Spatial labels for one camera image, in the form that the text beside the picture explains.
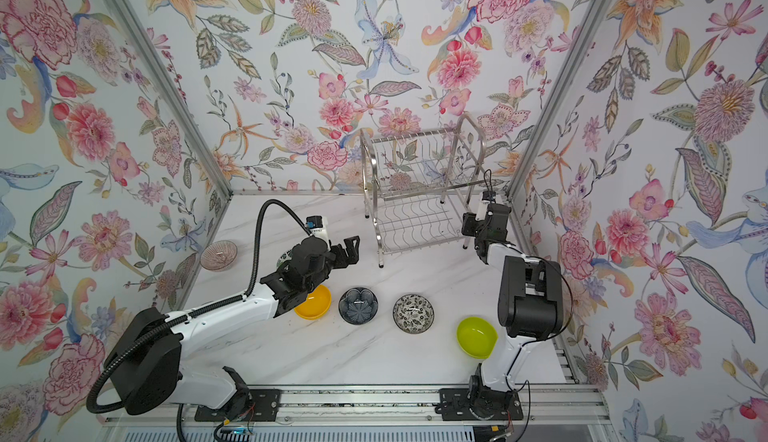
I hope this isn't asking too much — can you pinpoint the yellow bowl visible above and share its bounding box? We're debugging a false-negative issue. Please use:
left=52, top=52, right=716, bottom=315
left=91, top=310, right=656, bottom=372
left=294, top=285, right=332, bottom=320

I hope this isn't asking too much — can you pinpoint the dark blue flower bowl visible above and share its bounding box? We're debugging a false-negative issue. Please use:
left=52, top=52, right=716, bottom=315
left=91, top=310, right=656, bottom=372
left=338, top=287, right=379, bottom=326

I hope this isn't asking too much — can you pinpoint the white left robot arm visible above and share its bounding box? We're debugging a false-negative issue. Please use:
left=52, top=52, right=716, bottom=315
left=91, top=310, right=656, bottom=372
left=86, top=236, right=360, bottom=420

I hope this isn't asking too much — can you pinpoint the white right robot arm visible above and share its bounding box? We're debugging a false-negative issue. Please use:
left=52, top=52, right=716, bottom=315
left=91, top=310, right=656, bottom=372
left=462, top=199, right=567, bottom=409

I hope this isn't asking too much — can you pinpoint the black white speckled bowl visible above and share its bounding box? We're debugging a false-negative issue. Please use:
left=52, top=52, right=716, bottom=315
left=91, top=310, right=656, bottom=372
left=393, top=293, right=435, bottom=335

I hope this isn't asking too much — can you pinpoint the pink striped ceramic bowl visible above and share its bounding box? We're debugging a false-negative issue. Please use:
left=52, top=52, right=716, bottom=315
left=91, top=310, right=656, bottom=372
left=200, top=240, right=238, bottom=272

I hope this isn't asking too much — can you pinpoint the lime green bowl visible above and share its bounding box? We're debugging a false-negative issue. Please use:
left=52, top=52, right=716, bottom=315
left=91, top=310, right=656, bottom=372
left=456, top=316, right=498, bottom=360

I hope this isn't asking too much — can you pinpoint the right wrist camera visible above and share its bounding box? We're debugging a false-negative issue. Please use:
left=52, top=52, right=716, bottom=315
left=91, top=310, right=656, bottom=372
left=481, top=190, right=496, bottom=205

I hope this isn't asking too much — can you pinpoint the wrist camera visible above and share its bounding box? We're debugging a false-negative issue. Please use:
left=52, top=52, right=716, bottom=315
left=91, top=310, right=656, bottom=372
left=306, top=215, right=330, bottom=246
left=481, top=190, right=496, bottom=205

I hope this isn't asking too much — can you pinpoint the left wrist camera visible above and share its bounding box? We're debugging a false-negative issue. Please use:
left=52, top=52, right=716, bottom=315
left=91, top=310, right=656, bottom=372
left=306, top=215, right=330, bottom=246

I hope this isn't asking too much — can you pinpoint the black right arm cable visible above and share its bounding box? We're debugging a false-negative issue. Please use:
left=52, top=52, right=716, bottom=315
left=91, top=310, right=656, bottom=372
left=482, top=168, right=574, bottom=407

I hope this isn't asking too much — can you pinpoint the chrome wire dish rack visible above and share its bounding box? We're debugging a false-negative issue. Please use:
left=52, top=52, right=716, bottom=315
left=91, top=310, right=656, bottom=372
left=361, top=113, right=487, bottom=267

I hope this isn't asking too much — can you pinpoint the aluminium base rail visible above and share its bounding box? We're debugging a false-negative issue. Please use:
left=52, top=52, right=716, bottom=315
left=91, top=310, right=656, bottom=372
left=97, top=384, right=618, bottom=441

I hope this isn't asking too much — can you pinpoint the black corrugated cable hose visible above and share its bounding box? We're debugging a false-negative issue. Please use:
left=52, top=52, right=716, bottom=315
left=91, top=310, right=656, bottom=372
left=85, top=198, right=313, bottom=415

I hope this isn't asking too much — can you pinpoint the aluminium corner post left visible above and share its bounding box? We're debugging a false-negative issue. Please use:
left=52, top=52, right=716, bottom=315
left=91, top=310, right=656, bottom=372
left=105, top=0, right=233, bottom=202

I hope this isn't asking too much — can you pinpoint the aluminium corner post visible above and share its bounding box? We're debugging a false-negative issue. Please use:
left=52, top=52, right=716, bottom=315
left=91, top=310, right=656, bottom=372
left=507, top=0, right=612, bottom=201
left=105, top=0, right=233, bottom=202

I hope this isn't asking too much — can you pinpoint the aluminium corner post right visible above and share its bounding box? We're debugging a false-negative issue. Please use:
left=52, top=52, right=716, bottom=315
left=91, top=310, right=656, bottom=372
left=507, top=0, right=612, bottom=201

